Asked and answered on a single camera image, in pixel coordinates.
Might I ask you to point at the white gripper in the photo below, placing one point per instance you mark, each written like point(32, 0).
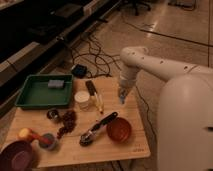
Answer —
point(125, 85)

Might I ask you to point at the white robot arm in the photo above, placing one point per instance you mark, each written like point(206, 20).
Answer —
point(134, 59)

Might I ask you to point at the red bowl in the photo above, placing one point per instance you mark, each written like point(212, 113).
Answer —
point(119, 130)

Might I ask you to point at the purple bowl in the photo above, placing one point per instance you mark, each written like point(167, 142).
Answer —
point(16, 156)

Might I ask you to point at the black brush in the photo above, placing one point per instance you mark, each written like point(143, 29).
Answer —
point(91, 88)

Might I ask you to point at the white lidded jar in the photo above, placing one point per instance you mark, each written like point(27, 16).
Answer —
point(82, 98)

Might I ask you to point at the black power adapter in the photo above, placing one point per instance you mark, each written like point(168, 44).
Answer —
point(79, 71)

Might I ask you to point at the brown grape bunch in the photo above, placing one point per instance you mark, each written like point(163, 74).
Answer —
point(69, 122)

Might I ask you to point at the grey blue sponge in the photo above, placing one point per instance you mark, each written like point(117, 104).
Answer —
point(56, 84)

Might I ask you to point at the small dark metal cup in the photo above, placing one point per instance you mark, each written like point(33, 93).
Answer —
point(53, 115)

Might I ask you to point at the black office chair base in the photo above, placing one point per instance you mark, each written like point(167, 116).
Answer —
point(134, 4)

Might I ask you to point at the green plastic tray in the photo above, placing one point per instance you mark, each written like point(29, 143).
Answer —
point(35, 93)

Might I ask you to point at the yellow red toy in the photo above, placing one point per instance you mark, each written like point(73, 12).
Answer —
point(28, 134)

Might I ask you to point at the dark shelf unit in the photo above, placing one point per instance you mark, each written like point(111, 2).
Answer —
point(32, 31)

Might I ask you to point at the black handled pizza cutter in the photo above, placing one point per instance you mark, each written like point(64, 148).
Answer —
point(88, 137)

